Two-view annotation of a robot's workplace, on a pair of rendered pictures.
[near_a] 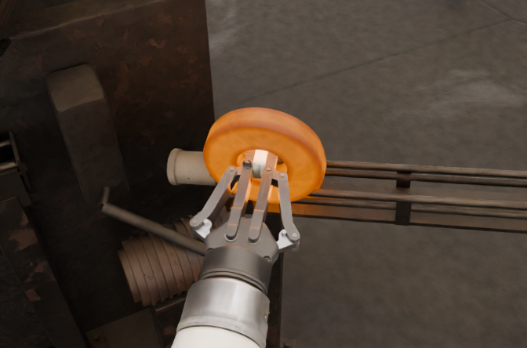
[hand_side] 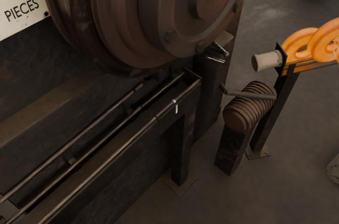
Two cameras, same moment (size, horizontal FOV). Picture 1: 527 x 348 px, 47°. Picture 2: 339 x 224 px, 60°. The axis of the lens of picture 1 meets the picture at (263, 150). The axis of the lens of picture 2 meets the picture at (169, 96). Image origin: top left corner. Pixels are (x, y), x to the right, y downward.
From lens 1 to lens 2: 0.71 m
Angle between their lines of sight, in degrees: 15
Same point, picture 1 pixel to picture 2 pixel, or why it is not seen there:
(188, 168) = (267, 61)
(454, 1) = not seen: outside the picture
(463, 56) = (254, 0)
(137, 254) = (243, 109)
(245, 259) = not seen: outside the picture
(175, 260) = (257, 107)
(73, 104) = (225, 43)
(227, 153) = (327, 41)
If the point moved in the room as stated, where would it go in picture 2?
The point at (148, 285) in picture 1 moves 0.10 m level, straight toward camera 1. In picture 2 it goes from (252, 121) to (275, 138)
